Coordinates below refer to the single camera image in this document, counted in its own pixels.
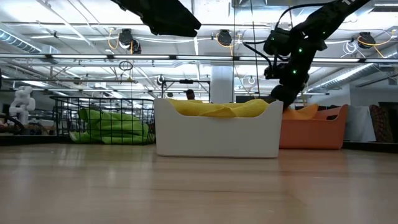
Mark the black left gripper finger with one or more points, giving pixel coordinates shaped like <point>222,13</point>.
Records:
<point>174,21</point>

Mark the orange microfiber towel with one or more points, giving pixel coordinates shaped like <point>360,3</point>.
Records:
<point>303,113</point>

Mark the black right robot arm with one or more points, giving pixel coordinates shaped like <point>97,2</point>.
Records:
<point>329,17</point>

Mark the long ceiling light bar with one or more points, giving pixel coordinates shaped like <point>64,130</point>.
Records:
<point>140,57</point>

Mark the black monitor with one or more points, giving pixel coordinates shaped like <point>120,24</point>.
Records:
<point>245,99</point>

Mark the orange plastic basket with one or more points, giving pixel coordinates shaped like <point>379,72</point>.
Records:
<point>311,133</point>

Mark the white concrete column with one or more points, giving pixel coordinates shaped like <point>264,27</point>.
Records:
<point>221,84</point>

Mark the person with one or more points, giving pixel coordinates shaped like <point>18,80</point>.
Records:
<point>189,94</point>

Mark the white hanging cloth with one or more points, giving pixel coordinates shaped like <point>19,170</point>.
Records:
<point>359,124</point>

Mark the white plastic basket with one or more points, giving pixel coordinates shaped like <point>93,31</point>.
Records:
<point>217,137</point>

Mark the white robot figure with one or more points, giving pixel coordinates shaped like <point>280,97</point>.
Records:
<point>21,102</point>

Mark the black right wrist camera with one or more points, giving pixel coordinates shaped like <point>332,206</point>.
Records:
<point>271,72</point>

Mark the silver ventilation duct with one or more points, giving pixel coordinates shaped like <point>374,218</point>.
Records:
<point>18,40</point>
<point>348,74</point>

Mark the black metal stand frame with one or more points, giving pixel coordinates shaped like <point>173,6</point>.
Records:
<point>186,81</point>

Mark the black aluminum table frame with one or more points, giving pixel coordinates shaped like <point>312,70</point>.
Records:
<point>31,140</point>

